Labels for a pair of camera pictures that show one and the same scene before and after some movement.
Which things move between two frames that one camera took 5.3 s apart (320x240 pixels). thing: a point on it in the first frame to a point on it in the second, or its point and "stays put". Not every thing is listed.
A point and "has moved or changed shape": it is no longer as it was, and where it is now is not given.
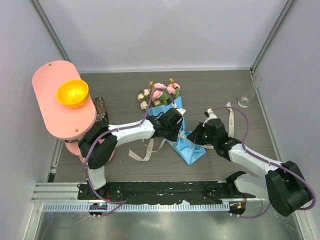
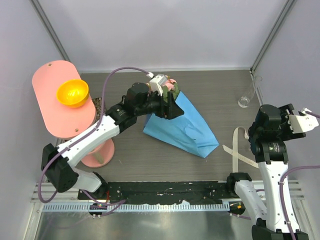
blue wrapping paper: x=188 y=151 has moved or changed shape
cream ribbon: x=180 y=137 has moved or changed shape
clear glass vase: x=244 y=100 stays put
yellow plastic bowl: x=72 y=93 stays put
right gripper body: x=202 y=136 to x=286 y=133
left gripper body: x=172 y=131 to x=156 y=105
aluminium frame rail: x=58 y=192 stays put
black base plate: x=163 y=192 stays put
